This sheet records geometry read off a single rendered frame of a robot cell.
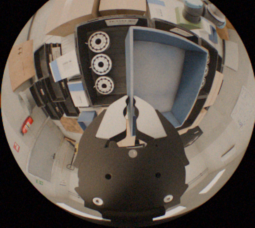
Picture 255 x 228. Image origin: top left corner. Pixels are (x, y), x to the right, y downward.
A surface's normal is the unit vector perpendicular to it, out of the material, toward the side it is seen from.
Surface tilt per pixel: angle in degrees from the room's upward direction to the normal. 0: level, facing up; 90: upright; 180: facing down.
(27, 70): 75
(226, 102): 90
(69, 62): 0
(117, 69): 0
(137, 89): 1
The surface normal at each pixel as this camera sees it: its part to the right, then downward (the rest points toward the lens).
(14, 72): 1.00, 0.01
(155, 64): 0.11, 0.54
